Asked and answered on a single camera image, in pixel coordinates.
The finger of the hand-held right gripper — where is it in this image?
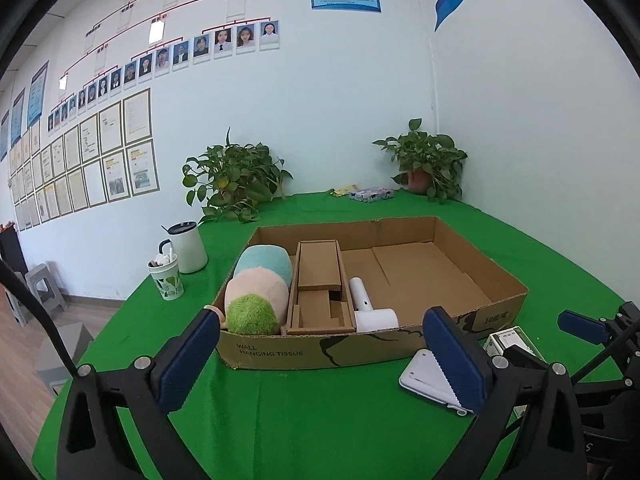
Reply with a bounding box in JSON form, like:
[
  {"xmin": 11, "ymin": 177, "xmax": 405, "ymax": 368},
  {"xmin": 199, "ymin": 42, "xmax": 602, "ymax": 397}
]
[
  {"xmin": 557, "ymin": 301, "xmax": 640, "ymax": 361},
  {"xmin": 492, "ymin": 344, "xmax": 640, "ymax": 403}
]

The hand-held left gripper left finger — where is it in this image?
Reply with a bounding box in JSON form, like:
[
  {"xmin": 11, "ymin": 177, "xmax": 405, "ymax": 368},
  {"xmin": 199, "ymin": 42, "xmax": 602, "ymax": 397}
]
[{"xmin": 56, "ymin": 305, "xmax": 222, "ymax": 480}]

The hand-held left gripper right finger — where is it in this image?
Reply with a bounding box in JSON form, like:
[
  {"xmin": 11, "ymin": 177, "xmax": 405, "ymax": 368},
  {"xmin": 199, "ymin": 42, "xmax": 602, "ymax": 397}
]
[{"xmin": 421, "ymin": 306, "xmax": 591, "ymax": 480}]

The green and white long box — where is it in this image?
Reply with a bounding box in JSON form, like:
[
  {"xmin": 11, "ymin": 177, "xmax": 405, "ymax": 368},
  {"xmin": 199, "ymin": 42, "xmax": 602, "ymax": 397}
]
[{"xmin": 482, "ymin": 326, "xmax": 546, "ymax": 366}]

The large shallow cardboard box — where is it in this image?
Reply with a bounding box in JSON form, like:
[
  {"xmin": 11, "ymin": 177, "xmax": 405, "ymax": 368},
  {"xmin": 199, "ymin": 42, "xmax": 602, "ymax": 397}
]
[{"xmin": 206, "ymin": 216, "xmax": 529, "ymax": 372}]

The white hair dryer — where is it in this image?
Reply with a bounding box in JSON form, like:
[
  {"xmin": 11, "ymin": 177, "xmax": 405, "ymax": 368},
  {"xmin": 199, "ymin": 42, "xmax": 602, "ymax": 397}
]
[{"xmin": 348, "ymin": 276, "xmax": 401, "ymax": 333}]

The pastel plush toy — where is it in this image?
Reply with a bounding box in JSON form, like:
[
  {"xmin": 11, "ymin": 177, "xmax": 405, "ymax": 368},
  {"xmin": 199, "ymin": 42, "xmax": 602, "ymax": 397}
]
[{"xmin": 215, "ymin": 244, "xmax": 294, "ymax": 336}]

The narrow cardboard box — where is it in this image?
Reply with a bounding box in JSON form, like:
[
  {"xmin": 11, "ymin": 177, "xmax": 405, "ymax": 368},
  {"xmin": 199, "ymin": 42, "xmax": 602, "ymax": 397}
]
[{"xmin": 281, "ymin": 240, "xmax": 358, "ymax": 336}]

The white flat case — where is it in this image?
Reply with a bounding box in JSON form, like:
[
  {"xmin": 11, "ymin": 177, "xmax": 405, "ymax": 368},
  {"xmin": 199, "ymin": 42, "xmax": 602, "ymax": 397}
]
[{"xmin": 398, "ymin": 348, "xmax": 475, "ymax": 416}]

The leaf patterned cup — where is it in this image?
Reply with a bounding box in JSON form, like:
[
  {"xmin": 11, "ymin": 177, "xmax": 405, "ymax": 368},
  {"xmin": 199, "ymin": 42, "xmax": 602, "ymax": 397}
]
[{"xmin": 147, "ymin": 247, "xmax": 185, "ymax": 302}]

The white kettle with black lid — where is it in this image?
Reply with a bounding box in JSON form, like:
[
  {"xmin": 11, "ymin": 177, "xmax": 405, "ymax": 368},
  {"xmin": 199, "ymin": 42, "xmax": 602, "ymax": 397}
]
[{"xmin": 159, "ymin": 221, "xmax": 209, "ymax": 275}]

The green tablecloth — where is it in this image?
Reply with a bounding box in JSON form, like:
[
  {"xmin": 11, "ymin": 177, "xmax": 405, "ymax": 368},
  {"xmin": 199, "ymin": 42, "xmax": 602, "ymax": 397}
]
[{"xmin": 31, "ymin": 189, "xmax": 640, "ymax": 480}]

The large potted green plant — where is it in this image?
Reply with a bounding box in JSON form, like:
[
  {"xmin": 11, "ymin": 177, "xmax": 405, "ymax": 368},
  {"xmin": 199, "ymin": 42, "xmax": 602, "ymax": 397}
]
[{"xmin": 181, "ymin": 127, "xmax": 294, "ymax": 226}]

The patterned tissue packet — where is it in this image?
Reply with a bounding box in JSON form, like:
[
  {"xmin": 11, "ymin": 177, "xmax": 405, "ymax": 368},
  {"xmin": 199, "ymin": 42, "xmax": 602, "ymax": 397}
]
[{"xmin": 348, "ymin": 186, "xmax": 396, "ymax": 203}]

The potted plant in brown pot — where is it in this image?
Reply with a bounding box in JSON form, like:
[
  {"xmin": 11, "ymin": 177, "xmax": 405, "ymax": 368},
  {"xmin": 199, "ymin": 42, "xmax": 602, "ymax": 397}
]
[{"xmin": 372, "ymin": 118, "xmax": 469, "ymax": 205}]

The dark cabinet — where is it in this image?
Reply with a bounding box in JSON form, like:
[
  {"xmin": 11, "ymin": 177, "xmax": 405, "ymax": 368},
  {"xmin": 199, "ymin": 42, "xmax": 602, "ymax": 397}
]
[{"xmin": 0, "ymin": 220, "xmax": 26, "ymax": 281}]

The black cable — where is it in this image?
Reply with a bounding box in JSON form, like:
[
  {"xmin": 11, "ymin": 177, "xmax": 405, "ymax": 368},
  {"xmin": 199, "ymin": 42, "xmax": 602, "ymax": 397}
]
[{"xmin": 0, "ymin": 260, "xmax": 81, "ymax": 376}]

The group of framed wall documents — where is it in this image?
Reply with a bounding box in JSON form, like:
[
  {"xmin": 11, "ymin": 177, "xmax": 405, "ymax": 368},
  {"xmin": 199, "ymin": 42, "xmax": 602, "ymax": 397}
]
[{"xmin": 7, "ymin": 87, "xmax": 161, "ymax": 233}]

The wall chart of portrait photos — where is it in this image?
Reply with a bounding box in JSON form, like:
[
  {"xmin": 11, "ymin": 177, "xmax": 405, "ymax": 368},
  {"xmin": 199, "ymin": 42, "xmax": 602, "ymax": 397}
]
[{"xmin": 47, "ymin": 0, "xmax": 281, "ymax": 133}]

